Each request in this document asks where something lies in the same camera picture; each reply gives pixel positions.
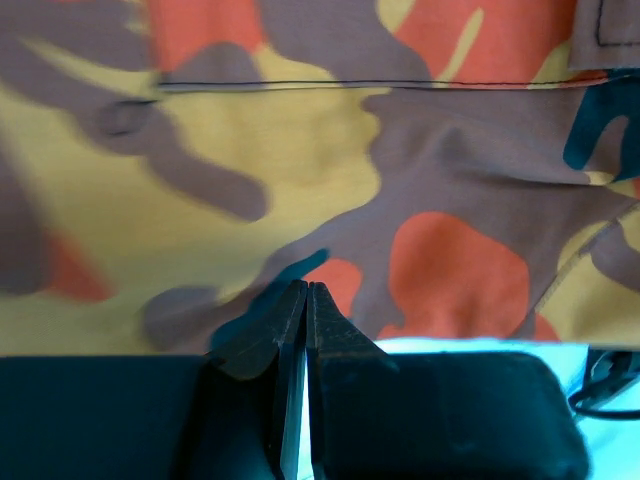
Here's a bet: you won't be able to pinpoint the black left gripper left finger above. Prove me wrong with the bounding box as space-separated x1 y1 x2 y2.
1 281 307 479

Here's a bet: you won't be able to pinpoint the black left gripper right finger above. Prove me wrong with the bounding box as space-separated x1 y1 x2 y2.
306 283 590 479

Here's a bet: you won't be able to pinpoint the orange camouflage trousers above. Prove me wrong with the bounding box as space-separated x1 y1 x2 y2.
1 1 639 356

